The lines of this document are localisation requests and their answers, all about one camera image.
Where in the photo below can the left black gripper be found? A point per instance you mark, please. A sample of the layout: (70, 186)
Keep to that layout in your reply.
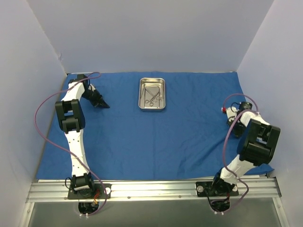
(95, 98)

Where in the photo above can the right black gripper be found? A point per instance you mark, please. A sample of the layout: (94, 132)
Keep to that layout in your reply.
(236, 129)

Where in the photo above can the blue surgical cloth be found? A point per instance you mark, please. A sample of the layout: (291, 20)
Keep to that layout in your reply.
(183, 141)

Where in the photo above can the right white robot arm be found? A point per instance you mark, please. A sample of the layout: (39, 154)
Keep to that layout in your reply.
(257, 144)

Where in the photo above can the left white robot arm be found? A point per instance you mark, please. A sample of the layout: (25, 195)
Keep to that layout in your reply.
(72, 122)

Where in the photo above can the steel surgical scissors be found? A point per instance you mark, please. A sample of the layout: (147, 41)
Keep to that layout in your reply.
(151, 101)

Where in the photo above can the steel tweezers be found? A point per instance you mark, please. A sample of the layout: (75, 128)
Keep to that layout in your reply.
(145, 94)

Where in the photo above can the stainless steel instrument tray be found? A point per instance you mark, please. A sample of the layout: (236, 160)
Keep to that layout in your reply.
(152, 84)

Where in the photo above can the steel forceps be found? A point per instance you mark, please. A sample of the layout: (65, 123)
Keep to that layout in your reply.
(158, 95)

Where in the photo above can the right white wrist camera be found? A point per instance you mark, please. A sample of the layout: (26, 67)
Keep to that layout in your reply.
(231, 112)

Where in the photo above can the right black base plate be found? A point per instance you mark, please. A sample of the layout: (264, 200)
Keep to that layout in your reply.
(210, 189)

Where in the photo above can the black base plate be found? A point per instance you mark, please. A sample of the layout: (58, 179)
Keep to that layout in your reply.
(96, 193)
(210, 189)

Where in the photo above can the front aluminium rail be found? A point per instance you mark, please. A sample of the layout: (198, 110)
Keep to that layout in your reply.
(55, 191)

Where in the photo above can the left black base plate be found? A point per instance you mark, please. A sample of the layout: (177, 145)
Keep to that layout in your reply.
(96, 193)

